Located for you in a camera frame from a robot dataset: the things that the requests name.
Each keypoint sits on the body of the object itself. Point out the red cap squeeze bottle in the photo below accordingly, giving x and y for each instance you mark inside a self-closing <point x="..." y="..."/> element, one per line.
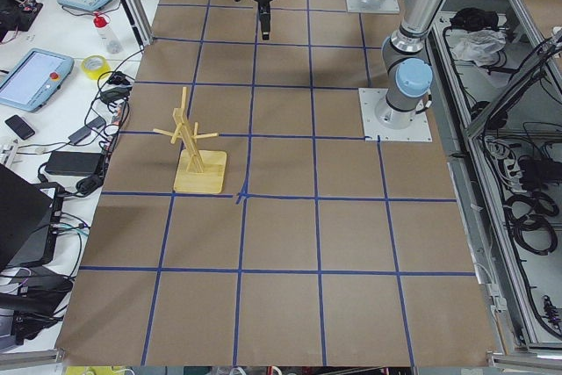
<point x="106" y="34"/>

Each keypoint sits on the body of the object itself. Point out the black laptop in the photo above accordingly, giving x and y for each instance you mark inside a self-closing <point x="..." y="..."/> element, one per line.
<point x="29" y="213"/>

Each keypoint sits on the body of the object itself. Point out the black power adapter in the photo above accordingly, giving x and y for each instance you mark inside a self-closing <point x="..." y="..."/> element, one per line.
<point x="76" y="164"/>

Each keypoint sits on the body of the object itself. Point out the crumpled white cloth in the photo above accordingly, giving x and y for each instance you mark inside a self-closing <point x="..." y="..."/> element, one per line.
<point x="481" y="47"/>

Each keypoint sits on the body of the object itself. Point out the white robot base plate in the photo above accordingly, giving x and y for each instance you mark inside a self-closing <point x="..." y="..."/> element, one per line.
<point x="383" y="123"/>

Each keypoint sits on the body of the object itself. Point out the black smartphone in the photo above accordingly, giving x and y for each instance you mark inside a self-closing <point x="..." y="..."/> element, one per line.
<point x="19" y="127"/>

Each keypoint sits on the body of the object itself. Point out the wooden cup rack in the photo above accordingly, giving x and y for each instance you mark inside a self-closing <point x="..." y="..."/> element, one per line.
<point x="198" y="170"/>

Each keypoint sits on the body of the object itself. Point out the near teach pendant tablet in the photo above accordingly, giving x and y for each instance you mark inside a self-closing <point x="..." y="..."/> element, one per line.
<point x="35" y="79"/>

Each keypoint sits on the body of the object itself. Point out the yellow tape roll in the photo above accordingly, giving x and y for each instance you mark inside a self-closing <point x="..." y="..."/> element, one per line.
<point x="95" y="66"/>

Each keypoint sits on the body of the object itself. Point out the brown paper table mat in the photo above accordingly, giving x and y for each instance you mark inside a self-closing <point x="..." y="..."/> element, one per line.
<point x="323" y="248"/>

